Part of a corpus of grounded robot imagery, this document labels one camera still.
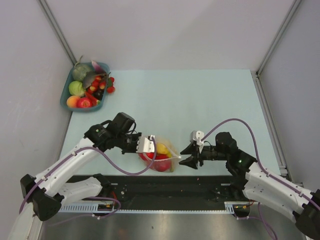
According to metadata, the yellow lemon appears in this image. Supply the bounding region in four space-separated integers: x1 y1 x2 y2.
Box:
156 142 170 155

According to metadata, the dark purple eggplant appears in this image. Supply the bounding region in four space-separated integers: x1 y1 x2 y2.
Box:
93 88 104 101

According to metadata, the red watermelon slice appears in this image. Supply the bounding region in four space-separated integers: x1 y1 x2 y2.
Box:
85 92 101 107

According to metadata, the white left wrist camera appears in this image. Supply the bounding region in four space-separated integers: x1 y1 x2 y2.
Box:
136 135 155 153

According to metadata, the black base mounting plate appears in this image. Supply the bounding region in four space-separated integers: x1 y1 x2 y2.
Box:
51 174 261 211

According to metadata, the light blue cable duct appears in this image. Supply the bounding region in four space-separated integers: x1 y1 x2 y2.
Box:
46 201 237 215

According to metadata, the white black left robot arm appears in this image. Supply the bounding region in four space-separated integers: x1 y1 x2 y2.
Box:
20 112 141 222

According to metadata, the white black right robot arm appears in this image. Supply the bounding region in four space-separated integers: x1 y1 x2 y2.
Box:
179 131 320 240

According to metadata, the clear zip top bag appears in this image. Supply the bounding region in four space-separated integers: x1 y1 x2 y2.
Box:
150 136 181 173

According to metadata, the teal plastic fruit basket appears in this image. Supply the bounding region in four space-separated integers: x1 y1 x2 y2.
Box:
60 60 114 112

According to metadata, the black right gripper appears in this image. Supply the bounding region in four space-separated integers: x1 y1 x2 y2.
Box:
179 142 228 170

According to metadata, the cherry tomato cluster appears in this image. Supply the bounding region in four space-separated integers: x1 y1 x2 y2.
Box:
87 76 107 94

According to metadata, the yellow banana bunch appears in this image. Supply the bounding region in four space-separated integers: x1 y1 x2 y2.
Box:
164 152 175 173

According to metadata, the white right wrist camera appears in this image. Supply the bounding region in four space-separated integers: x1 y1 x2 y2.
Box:
189 130 205 153

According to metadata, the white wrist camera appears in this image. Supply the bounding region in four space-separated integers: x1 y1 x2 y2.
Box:
136 135 155 153
189 130 205 153

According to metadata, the green cabbage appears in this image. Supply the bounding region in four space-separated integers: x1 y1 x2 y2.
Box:
68 81 85 97

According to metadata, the red apple with highlight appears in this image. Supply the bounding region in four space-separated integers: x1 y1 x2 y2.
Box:
76 97 93 109

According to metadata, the orange peach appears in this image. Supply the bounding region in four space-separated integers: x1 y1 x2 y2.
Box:
66 95 81 108

